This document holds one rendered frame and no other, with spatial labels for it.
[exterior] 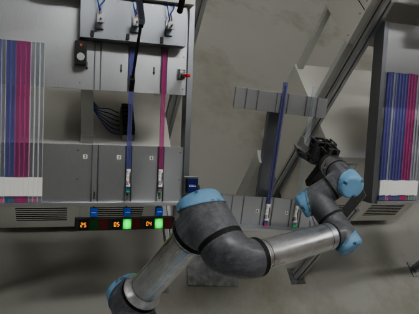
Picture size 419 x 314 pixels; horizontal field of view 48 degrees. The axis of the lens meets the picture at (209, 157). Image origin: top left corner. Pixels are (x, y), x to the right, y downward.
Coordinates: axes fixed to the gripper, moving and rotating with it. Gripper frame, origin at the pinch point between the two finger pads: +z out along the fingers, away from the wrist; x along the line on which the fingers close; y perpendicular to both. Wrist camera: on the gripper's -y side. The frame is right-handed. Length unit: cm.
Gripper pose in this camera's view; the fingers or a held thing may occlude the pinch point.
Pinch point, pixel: (305, 147)
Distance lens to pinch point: 169.2
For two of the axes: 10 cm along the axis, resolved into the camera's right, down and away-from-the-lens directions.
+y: 1.8, -9.1, -3.7
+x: -9.7, -0.9, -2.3
